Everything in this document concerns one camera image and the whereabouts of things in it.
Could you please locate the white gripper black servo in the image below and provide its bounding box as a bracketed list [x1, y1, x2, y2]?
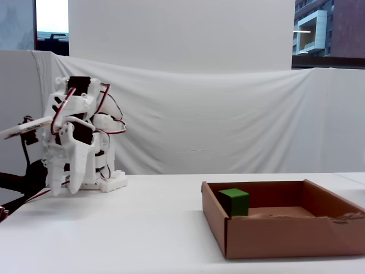
[42, 115, 96, 197]

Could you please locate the green cube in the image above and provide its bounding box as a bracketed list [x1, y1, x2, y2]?
[218, 188, 250, 218]

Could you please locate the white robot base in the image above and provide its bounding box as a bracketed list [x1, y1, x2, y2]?
[79, 134, 128, 192]

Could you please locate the brown cardboard box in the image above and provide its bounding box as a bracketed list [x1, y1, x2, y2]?
[200, 179, 365, 260]

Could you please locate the black base clamp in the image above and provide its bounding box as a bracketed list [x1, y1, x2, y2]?
[0, 159, 49, 211]

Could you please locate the white partition panel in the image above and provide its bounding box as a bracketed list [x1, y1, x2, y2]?
[0, 50, 46, 175]

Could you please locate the dark rooftop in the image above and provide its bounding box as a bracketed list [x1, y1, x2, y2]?
[36, 31, 70, 57]

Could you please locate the frosted glass pane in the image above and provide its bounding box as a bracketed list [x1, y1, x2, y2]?
[0, 0, 37, 51]

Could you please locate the white cloth backdrop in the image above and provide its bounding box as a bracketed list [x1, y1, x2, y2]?
[31, 50, 365, 175]

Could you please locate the large white board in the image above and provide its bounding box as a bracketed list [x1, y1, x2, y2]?
[67, 0, 297, 72]

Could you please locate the blue white building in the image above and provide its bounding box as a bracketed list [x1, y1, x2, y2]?
[293, 10, 333, 57]

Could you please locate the dark window sill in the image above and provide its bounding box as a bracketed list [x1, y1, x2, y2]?
[291, 55, 365, 70]

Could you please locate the red brick building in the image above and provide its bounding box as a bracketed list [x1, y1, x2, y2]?
[330, 0, 365, 58]

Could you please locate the red black servo wire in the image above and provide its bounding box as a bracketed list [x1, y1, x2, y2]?
[24, 187, 55, 204]
[96, 83, 127, 137]
[50, 87, 78, 136]

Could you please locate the black camera cable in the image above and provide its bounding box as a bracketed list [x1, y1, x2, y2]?
[21, 136, 32, 172]

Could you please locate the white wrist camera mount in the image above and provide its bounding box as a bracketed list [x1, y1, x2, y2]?
[0, 116, 54, 147]

